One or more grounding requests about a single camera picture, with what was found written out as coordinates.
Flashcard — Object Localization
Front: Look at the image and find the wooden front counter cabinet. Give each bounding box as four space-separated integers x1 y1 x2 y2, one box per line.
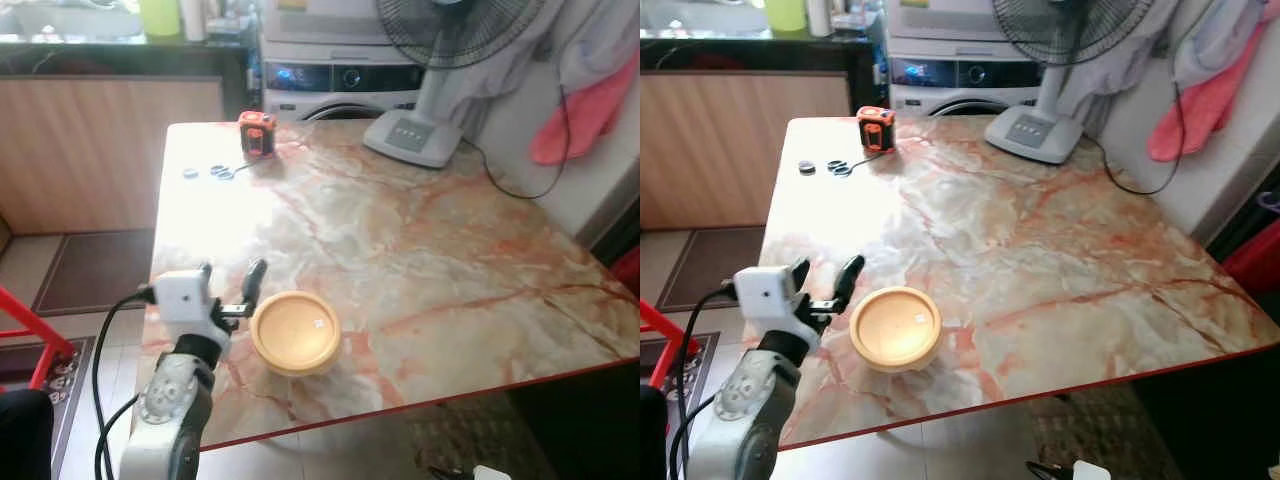
640 32 889 232
0 35 263 237

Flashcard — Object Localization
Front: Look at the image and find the brown doormat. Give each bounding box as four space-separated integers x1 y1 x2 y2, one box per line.
655 226 769 314
33 229 158 317

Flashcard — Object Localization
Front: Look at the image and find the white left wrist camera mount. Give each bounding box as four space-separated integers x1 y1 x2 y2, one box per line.
153 268 233 351
733 265 817 351

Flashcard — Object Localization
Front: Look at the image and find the white cabinet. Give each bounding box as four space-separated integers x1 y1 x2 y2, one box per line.
1098 0 1280 244
478 60 641 246

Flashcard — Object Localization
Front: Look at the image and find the white standing fan black grille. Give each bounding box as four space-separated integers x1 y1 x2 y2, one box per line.
361 0 547 170
984 0 1166 166

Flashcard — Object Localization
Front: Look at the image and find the black fan power cable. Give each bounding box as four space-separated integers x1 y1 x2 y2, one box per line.
1083 55 1189 197
458 60 573 200

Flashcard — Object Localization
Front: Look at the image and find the white washing machine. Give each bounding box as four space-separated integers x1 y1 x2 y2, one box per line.
262 40 433 123
887 38 1053 118

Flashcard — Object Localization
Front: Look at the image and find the pink cloth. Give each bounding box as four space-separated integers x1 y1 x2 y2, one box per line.
529 50 640 167
1147 25 1280 164

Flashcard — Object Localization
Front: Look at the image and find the grey hanging garment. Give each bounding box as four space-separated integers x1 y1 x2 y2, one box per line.
448 0 641 116
1058 0 1273 121

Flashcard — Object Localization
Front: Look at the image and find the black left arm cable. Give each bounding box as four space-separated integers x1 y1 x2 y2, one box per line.
667 284 741 480
91 284 159 480

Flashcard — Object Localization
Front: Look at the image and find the round yellow lidded container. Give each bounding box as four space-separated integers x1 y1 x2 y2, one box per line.
249 290 344 378
849 286 944 374

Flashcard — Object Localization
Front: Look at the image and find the red plastic container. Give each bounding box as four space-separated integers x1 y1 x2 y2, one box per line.
611 247 641 297
1221 218 1280 297

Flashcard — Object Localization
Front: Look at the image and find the red metal frame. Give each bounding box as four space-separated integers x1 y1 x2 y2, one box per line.
0 285 78 393
640 298 703 369

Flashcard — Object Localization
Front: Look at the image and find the patterned floor mat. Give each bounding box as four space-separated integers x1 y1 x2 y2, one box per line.
0 335 98 480
655 331 723 421

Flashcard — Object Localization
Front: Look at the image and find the green plastic cup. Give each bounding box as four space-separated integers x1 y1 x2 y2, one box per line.
764 0 808 32
138 0 182 39

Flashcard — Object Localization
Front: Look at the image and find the orange black tape measure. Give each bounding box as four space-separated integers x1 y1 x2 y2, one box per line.
857 106 897 154
238 111 277 158

